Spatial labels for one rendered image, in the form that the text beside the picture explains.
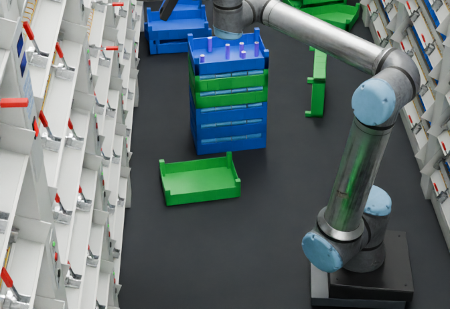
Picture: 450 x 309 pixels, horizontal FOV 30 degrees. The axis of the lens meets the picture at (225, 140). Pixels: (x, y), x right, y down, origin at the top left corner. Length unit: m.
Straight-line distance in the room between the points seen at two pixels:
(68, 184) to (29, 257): 0.48
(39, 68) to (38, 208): 0.29
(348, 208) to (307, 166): 1.00
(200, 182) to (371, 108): 1.30
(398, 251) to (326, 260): 0.42
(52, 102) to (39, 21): 0.20
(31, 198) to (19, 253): 0.10
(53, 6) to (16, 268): 0.61
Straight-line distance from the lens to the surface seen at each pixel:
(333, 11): 4.67
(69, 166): 2.02
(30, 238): 1.54
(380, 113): 2.28
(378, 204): 2.78
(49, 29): 1.75
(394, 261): 2.99
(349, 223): 2.61
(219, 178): 3.45
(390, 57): 2.41
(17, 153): 1.42
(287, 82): 4.06
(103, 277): 2.58
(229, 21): 2.57
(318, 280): 2.97
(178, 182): 3.44
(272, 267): 3.09
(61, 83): 1.94
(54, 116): 1.83
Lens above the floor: 2.20
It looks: 37 degrees down
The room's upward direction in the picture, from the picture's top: straight up
